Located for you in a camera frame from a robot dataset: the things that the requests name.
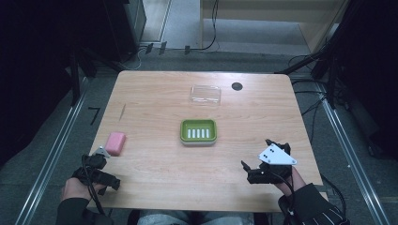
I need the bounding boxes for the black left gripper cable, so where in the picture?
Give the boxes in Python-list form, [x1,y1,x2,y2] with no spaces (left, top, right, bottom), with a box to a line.
[81,154,107,218]

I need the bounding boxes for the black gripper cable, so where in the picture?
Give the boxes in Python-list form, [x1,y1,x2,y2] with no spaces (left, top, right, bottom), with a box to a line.
[272,171,299,219]
[81,154,107,218]

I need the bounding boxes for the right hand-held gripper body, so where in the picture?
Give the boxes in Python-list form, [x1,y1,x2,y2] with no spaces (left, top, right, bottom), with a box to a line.
[246,142,299,185]

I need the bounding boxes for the black hanging cable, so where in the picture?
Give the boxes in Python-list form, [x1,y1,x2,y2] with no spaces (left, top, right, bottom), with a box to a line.
[184,0,221,56]

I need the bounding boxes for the pink soap bar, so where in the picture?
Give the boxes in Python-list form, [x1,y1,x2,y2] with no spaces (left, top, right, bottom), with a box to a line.
[104,131,128,157]

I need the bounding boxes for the person's legs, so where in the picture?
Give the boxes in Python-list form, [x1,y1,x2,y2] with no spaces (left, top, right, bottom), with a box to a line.
[127,209,270,225]

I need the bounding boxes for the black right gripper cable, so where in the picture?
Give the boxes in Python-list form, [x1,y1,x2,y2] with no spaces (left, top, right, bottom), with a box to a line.
[272,171,299,219]

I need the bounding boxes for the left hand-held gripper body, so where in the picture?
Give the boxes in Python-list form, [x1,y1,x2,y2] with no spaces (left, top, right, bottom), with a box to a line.
[72,145,122,197]

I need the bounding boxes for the clear plastic lid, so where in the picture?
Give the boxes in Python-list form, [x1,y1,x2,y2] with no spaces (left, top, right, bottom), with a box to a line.
[189,84,222,107]

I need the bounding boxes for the light wooden furniture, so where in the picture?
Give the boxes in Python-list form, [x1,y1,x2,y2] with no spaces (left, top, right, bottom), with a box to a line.
[199,0,350,54]

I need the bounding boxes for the metal floor rail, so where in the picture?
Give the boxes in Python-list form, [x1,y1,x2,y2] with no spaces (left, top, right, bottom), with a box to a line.
[318,93,391,225]
[14,77,89,225]

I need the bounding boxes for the person's right hand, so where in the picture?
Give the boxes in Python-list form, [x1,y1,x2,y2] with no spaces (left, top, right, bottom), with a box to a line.
[274,167,307,197]

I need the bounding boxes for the black cabinet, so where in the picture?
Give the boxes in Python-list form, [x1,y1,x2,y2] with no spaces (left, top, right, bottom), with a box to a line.
[102,0,147,63]

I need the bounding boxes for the thin wooden stick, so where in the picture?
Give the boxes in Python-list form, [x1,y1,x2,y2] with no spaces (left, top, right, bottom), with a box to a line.
[118,103,127,123]

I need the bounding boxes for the person's left hand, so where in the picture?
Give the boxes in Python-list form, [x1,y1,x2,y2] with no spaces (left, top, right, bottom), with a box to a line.
[61,176,107,202]

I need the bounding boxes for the black metal stand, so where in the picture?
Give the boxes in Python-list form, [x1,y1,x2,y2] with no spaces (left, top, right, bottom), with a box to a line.
[275,18,355,109]

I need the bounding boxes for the green soap dish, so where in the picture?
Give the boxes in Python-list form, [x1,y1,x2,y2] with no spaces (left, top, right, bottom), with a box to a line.
[179,118,218,147]

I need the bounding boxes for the black floor cable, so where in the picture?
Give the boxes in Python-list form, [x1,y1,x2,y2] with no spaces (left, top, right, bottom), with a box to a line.
[290,78,328,145]

